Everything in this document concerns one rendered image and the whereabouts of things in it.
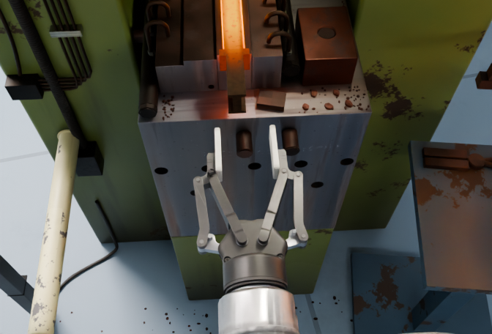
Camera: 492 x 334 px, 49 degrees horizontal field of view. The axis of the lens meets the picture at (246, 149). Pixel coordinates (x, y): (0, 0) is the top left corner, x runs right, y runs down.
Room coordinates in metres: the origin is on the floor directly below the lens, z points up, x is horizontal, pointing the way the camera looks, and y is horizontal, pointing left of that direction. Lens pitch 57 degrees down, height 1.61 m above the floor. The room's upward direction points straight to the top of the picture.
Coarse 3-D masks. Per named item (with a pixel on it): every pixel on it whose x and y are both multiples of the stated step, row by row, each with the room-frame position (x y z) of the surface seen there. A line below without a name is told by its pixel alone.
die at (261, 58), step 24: (168, 0) 0.72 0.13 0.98; (192, 0) 0.71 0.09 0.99; (216, 0) 0.70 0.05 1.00; (168, 24) 0.66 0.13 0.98; (192, 24) 0.65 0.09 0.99; (216, 24) 0.64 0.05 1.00; (264, 24) 0.65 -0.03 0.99; (168, 48) 0.61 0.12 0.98; (192, 48) 0.60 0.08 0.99; (216, 48) 0.59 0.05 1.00; (264, 48) 0.59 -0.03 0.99; (168, 72) 0.57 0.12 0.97; (192, 72) 0.57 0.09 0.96; (216, 72) 0.57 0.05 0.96; (264, 72) 0.58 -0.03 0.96
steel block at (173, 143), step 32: (320, 0) 0.79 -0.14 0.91; (352, 32) 0.71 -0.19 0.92; (160, 96) 0.56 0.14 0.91; (192, 96) 0.56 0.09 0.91; (224, 96) 0.56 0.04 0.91; (256, 96) 0.56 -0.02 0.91; (288, 96) 0.56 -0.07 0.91; (320, 96) 0.56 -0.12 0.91; (352, 96) 0.56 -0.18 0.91; (160, 128) 0.51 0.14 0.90; (192, 128) 0.51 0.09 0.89; (224, 128) 0.51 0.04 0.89; (256, 128) 0.52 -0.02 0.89; (320, 128) 0.52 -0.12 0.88; (352, 128) 0.53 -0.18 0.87; (160, 160) 0.51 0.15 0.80; (192, 160) 0.51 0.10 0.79; (224, 160) 0.51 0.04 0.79; (256, 160) 0.52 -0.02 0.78; (288, 160) 0.52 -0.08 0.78; (320, 160) 0.52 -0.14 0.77; (160, 192) 0.51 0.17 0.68; (256, 192) 0.52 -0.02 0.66; (288, 192) 0.52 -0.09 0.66; (320, 192) 0.52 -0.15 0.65; (192, 224) 0.51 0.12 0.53; (224, 224) 0.51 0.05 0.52; (288, 224) 0.52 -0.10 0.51; (320, 224) 0.53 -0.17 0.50
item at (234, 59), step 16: (224, 0) 0.69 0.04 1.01; (224, 16) 0.65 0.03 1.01; (240, 16) 0.65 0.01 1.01; (224, 32) 0.61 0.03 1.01; (240, 32) 0.61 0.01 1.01; (240, 48) 0.57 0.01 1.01; (224, 64) 0.56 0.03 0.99; (240, 64) 0.54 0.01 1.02; (240, 80) 0.51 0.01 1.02; (240, 96) 0.48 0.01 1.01; (240, 112) 0.48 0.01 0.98
